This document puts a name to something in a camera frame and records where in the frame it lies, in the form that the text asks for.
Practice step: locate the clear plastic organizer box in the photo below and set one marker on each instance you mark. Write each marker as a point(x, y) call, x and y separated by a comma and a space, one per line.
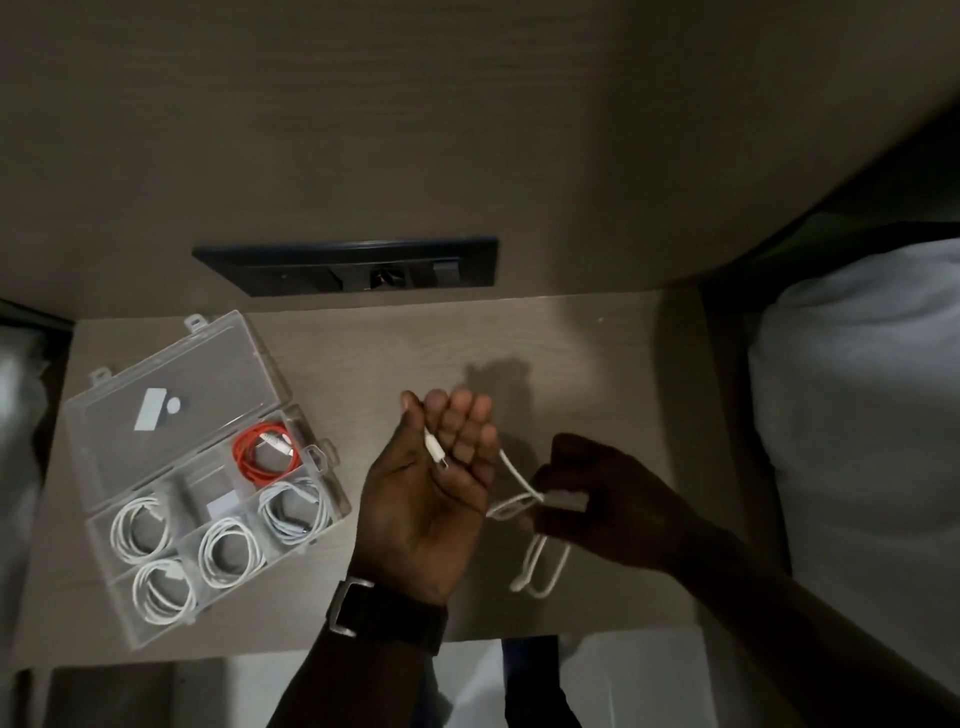
point(187, 450)

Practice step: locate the person's right forearm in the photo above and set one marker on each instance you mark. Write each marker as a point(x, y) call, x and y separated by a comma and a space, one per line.
point(795, 637)

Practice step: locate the white sticker label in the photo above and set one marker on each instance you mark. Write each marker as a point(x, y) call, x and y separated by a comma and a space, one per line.
point(152, 411)

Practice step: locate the person's left forearm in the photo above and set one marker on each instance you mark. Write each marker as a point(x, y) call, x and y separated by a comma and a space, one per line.
point(352, 682)

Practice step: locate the person's right hand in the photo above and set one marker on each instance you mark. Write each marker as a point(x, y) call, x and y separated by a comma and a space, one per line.
point(630, 510)

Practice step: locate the person's left middle finger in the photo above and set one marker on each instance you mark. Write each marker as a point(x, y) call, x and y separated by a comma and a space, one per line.
point(455, 420)

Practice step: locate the person's left hand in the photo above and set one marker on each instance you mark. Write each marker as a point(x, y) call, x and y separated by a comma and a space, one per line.
point(420, 517)

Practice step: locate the small white adapter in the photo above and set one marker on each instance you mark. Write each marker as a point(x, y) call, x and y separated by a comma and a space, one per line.
point(221, 505)

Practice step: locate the black wall socket panel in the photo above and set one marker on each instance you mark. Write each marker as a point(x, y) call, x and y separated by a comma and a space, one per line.
point(330, 266)

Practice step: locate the person's dark blue trouser leg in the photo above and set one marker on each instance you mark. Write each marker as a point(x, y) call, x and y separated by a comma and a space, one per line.
point(536, 686)

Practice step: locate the person's right fingers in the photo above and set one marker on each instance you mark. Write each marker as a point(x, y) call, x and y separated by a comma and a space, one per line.
point(559, 480)

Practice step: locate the person's left thumb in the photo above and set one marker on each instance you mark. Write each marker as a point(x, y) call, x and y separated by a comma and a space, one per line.
point(411, 424)

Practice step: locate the black wrist watch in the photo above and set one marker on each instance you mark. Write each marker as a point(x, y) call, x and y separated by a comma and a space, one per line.
point(390, 615)

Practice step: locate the person's left little finger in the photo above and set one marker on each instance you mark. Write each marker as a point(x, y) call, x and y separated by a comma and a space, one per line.
point(486, 457)

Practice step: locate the white pillow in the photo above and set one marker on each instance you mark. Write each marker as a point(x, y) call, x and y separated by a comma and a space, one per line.
point(862, 420)

